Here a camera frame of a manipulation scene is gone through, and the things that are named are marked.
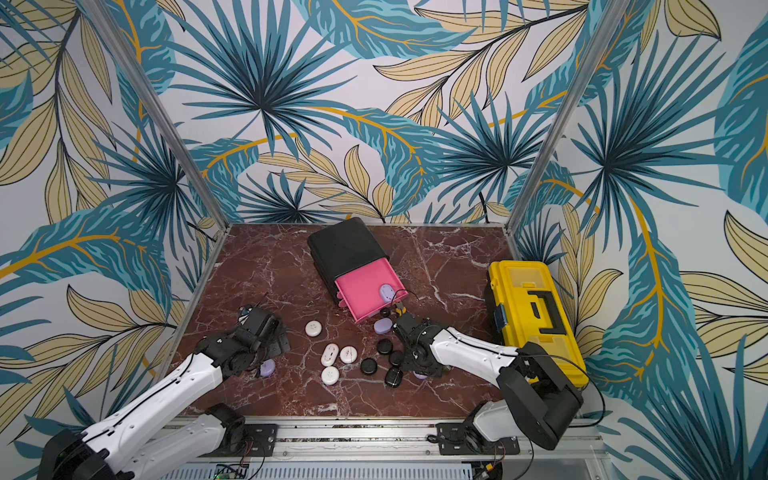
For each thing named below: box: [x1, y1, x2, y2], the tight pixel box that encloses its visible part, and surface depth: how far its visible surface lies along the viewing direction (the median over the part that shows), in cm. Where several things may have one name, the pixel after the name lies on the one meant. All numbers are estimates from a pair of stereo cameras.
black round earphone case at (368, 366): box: [360, 358, 377, 375], surface depth 86 cm
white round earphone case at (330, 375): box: [321, 366, 340, 386], surface depth 84 cm
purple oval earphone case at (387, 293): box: [380, 284, 395, 303], surface depth 87 cm
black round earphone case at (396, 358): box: [389, 350, 404, 367], surface depth 88 cm
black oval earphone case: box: [384, 366, 404, 389], surface depth 84 cm
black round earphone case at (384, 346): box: [377, 338, 393, 355], surface depth 90 cm
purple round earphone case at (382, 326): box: [374, 318, 393, 334], surface depth 93 cm
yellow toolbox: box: [489, 260, 589, 389], surface depth 82 cm
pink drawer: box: [335, 258, 409, 323], surface depth 88 cm
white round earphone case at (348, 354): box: [339, 345, 358, 364], surface depth 87 cm
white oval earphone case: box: [320, 343, 340, 367], surface depth 87 cm
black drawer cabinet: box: [307, 217, 389, 305], surface depth 95 cm
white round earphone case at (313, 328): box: [305, 320, 323, 337], surface depth 92 cm
